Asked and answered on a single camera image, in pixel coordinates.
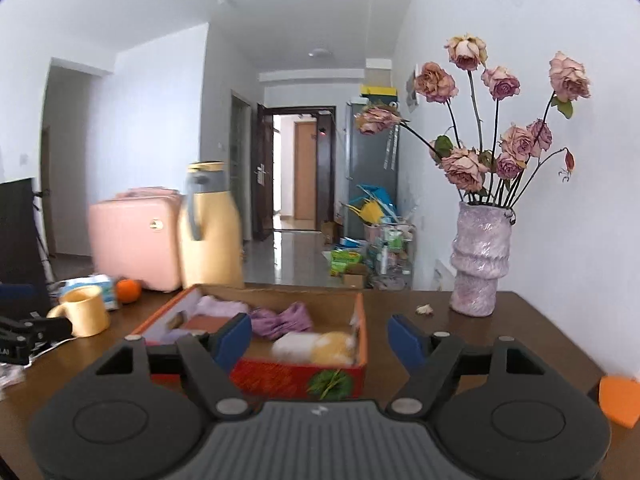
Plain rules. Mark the orange black clamp tool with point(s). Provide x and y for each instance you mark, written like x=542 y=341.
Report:
x=622 y=400

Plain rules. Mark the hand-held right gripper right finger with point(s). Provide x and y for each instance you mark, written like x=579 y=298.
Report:
x=406 y=341

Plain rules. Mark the brown wooden door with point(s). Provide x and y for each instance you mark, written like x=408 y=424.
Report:
x=305 y=170

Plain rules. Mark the black tripod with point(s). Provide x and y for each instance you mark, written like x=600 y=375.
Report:
x=45 y=245

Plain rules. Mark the small cardboard box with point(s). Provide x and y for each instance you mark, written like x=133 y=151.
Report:
x=354 y=280

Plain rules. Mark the orange fruit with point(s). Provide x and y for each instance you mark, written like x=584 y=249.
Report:
x=128 y=291

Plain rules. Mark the purple textured vase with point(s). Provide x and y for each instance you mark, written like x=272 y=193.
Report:
x=480 y=260

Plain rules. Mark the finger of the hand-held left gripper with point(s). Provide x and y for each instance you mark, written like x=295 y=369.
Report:
x=17 y=300
x=40 y=329

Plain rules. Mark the purple satin scrunchie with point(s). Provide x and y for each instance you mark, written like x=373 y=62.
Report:
x=280 y=321

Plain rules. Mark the yellow plastic dustpan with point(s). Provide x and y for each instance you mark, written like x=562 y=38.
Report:
x=367 y=212

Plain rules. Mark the pink suitcase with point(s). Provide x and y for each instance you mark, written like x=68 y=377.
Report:
x=135 y=240

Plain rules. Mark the yellow thermos jug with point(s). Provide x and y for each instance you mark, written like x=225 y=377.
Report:
x=212 y=240

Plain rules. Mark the dried pink roses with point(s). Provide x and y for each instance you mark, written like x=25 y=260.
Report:
x=465 y=165

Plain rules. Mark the blue tissue pack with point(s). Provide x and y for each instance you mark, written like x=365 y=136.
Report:
x=97 y=282

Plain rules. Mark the green snack packet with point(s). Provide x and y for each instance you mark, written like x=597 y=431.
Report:
x=346 y=261

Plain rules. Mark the yellow box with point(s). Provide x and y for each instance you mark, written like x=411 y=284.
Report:
x=379 y=93

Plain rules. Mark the red cardboard box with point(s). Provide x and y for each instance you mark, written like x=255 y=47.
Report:
x=280 y=377

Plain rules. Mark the lavender fluffy cloth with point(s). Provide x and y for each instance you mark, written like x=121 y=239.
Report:
x=220 y=306

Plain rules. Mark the yellow mug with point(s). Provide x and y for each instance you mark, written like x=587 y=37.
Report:
x=87 y=312

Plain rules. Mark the white yellow soft toy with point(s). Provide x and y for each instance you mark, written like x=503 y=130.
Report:
x=317 y=349

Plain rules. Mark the grey refrigerator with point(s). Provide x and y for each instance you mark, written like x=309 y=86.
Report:
x=367 y=160

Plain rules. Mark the fallen dried petal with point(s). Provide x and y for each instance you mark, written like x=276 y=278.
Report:
x=425 y=309

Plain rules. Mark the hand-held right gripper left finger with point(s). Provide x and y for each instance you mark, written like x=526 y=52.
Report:
x=234 y=339

